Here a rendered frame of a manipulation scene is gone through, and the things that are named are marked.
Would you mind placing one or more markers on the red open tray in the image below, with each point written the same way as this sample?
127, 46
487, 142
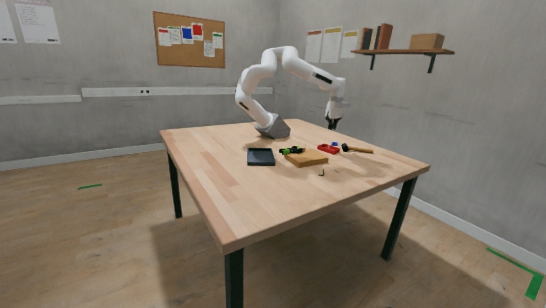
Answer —
324, 147

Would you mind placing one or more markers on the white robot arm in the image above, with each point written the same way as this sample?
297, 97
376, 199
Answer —
291, 63

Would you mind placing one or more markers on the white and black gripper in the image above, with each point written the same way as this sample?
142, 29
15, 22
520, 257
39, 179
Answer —
333, 113

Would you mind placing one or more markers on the light wooden board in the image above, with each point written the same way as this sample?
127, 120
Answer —
307, 158

